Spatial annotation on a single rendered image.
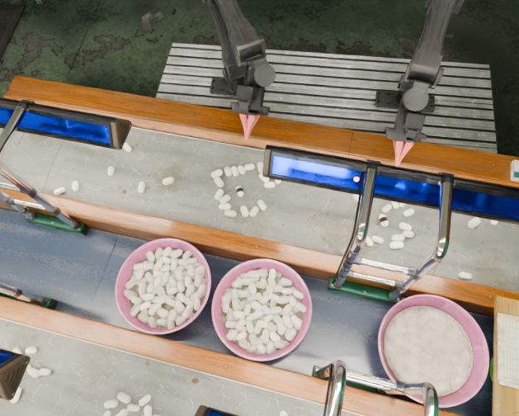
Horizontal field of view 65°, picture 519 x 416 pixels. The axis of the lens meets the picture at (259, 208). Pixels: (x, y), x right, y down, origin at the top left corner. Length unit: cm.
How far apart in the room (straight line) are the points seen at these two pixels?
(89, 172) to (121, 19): 176
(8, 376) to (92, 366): 35
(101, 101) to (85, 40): 148
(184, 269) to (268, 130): 51
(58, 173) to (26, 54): 172
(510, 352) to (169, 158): 109
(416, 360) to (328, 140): 67
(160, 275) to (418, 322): 72
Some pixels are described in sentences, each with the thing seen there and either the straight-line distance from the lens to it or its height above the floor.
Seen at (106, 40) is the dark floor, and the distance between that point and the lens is 294.
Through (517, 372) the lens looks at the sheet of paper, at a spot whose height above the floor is 78.
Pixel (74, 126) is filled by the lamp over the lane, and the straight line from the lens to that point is 108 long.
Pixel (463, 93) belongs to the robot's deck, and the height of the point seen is 67.
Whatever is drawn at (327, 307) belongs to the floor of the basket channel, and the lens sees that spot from 121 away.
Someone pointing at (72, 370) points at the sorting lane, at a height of 74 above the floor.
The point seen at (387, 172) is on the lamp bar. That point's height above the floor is 111.
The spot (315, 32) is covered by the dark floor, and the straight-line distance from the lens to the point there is 273.
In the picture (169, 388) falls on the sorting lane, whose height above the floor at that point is 74.
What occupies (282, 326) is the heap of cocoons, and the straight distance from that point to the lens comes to 113.
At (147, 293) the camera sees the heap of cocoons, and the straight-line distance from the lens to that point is 123.
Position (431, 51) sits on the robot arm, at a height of 106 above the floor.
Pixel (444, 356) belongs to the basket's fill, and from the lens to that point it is 121.
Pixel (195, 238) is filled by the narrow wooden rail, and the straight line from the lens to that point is 119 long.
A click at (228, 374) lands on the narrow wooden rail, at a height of 76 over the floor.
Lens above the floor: 186
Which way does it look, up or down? 66 degrees down
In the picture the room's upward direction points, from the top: 9 degrees counter-clockwise
